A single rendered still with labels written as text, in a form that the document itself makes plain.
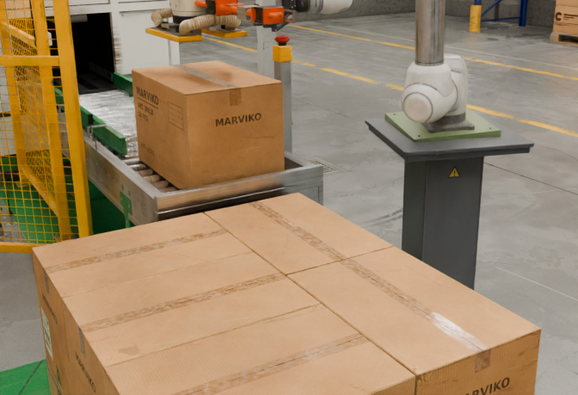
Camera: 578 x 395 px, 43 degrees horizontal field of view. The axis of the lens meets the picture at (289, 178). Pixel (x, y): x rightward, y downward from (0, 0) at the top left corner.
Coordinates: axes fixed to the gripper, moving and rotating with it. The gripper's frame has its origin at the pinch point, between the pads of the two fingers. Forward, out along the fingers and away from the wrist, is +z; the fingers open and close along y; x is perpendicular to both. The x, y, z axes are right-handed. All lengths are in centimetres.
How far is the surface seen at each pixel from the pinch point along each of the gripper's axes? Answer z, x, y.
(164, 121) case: 32, 19, 43
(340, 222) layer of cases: -1, -52, 69
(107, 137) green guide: 37, 86, 63
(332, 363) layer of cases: 49, -122, 70
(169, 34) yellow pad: 28.0, 18.0, 9.9
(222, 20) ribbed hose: 11.3, 6.8, 4.9
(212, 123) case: 22.6, -4.3, 40.5
